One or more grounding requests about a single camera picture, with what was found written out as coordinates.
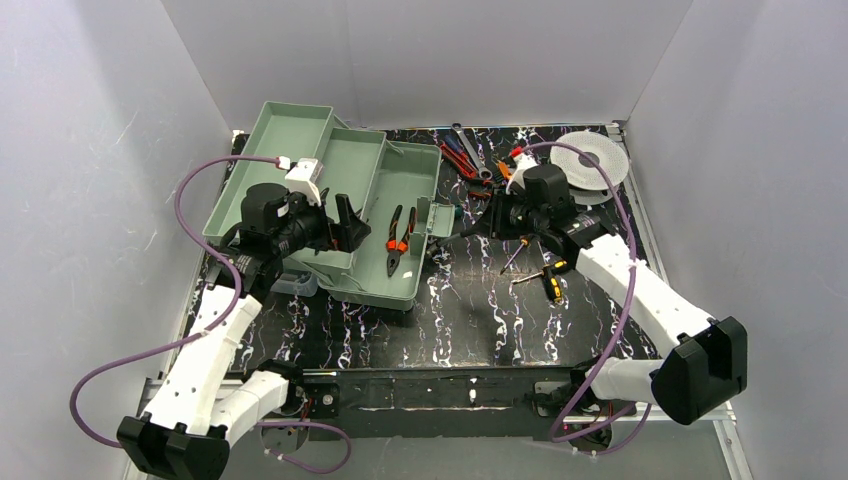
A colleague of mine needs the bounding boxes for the grey green tool box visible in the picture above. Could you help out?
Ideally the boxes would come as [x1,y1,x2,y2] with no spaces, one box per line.
[242,102,454,311]

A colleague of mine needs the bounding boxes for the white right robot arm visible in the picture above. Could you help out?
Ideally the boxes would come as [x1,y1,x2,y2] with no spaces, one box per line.
[487,164,749,425]

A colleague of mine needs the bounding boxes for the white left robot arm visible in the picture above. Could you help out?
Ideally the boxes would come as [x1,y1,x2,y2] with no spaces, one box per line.
[116,183,371,479]

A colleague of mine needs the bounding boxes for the red black utility knife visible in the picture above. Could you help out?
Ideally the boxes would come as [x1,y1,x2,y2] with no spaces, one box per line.
[439,142,479,182]

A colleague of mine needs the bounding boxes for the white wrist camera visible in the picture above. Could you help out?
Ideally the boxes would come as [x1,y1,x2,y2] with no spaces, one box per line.
[284,158,323,206]
[512,152,538,177]

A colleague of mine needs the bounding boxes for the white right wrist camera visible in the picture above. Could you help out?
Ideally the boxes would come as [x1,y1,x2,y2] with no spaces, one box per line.
[512,152,538,177]

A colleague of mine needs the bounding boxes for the thin orange handled screwdriver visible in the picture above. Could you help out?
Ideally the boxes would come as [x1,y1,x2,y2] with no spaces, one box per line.
[499,236,532,275]

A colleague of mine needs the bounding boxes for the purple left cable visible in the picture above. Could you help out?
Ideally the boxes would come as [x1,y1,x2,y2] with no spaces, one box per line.
[69,155,352,476]

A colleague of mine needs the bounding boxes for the claw hammer black handle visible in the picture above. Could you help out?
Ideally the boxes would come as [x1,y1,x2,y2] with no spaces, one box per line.
[425,225,493,258]

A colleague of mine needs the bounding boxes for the blue red small screwdriver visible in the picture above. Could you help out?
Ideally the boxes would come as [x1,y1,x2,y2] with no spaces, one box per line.
[443,135,477,171]

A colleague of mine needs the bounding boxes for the black orange pliers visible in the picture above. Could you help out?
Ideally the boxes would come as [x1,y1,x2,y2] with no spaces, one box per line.
[386,205,418,278]

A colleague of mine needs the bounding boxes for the grey combination wrench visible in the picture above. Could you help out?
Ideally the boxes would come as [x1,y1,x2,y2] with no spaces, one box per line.
[452,123,493,180]

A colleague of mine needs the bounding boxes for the white filament spool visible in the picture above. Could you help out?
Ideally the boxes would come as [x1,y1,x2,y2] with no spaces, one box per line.
[550,130,630,206]

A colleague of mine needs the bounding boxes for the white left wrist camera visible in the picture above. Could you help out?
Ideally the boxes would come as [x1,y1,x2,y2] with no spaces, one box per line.
[284,158,323,206]

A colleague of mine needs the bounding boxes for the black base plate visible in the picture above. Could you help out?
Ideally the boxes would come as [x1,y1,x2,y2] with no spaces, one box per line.
[295,366,576,440]

